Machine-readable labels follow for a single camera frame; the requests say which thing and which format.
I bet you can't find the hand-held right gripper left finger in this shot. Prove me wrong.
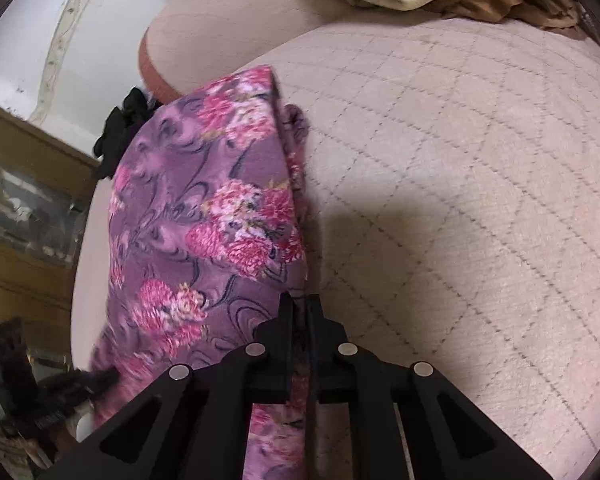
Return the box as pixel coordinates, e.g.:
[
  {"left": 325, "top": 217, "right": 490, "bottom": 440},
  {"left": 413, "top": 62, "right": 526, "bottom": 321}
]
[{"left": 37, "top": 292, "right": 301, "bottom": 480}]

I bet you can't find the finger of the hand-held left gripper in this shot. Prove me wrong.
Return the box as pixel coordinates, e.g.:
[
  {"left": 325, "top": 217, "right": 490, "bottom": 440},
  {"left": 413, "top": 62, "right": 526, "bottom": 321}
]
[{"left": 39, "top": 367, "right": 119, "bottom": 402}]

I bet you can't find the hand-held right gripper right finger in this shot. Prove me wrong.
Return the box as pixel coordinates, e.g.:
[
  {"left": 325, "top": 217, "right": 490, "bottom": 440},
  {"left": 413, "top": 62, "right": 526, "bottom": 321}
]
[{"left": 305, "top": 294, "right": 553, "bottom": 480}]

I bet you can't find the purple floral shirt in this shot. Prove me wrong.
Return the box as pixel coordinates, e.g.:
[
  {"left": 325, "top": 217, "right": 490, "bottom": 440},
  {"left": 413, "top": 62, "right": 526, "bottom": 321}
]
[{"left": 90, "top": 65, "right": 313, "bottom": 480}]

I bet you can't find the wooden door with glass panels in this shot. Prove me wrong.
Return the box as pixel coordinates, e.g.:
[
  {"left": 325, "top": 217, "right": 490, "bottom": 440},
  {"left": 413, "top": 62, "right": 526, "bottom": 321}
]
[{"left": 0, "top": 97, "right": 101, "bottom": 461}]

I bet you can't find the pink quilted mattress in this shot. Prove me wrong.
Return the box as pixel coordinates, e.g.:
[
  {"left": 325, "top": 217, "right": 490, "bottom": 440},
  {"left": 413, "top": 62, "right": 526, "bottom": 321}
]
[{"left": 70, "top": 15, "right": 600, "bottom": 480}]

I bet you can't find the black cloth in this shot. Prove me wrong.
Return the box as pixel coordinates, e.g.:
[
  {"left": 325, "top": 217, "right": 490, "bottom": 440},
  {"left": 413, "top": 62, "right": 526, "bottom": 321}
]
[{"left": 92, "top": 87, "right": 153, "bottom": 181}]

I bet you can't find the pink bolster cushion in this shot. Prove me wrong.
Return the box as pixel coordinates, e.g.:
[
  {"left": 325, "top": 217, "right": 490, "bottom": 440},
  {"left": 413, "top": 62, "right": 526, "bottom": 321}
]
[{"left": 139, "top": 0, "right": 431, "bottom": 103}]

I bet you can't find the brown cloth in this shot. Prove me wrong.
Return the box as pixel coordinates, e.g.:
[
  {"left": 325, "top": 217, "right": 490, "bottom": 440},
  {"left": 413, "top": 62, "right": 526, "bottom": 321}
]
[{"left": 425, "top": 0, "right": 587, "bottom": 41}]

